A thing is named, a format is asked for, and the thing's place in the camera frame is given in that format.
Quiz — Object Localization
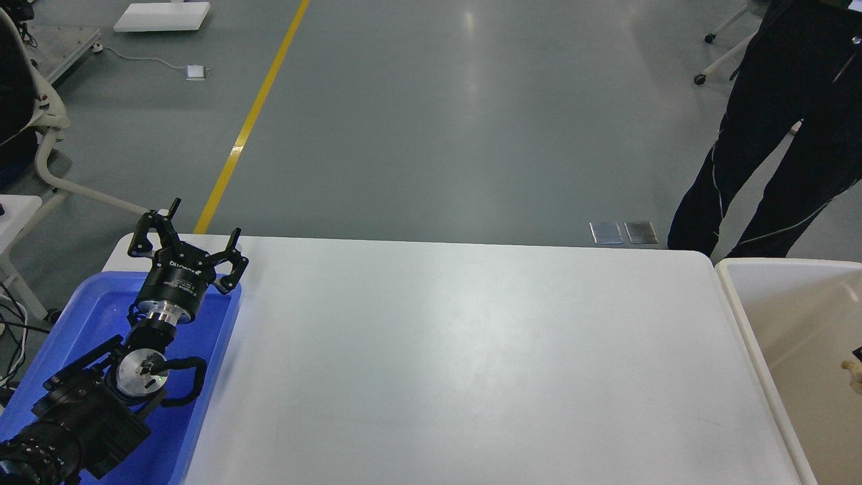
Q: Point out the brown paper ball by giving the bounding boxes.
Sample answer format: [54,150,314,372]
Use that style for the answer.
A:
[841,360,862,394]

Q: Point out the white plastic bin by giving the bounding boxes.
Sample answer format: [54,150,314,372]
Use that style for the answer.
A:
[715,258,861,484]

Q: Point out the white foam board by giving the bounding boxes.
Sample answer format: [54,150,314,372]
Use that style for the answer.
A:
[113,1,211,32]

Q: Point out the black cables on floor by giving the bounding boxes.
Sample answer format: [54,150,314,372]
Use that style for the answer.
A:
[0,283,52,398]

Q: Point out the white power adapter with cable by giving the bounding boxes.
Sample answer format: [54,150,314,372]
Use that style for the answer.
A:
[90,42,211,81]

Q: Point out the blue plastic bin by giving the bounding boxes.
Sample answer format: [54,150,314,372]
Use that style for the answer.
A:
[1,272,242,484]

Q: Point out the white office chair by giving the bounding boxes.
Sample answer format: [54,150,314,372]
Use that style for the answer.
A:
[1,1,147,216]

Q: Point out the grey platform cart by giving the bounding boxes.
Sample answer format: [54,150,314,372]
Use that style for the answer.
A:
[24,26,101,84]

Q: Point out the person in black clothes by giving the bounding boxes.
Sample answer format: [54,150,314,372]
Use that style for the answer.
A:
[666,1,861,258]

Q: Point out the metal floor plate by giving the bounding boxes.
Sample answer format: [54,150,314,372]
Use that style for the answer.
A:
[624,221,659,245]
[590,222,623,245]

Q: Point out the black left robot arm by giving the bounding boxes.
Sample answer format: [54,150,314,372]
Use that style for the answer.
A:
[2,199,248,484]

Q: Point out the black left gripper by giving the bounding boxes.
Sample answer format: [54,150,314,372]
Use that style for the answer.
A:
[127,197,249,325]

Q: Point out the right metal floor plate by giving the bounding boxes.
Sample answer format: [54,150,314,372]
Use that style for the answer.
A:
[624,221,659,245]

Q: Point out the white side table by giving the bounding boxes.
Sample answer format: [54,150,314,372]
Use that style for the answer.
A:
[1,193,67,325]

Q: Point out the left metal floor plate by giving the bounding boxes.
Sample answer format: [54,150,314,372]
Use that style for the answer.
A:
[590,222,623,245]

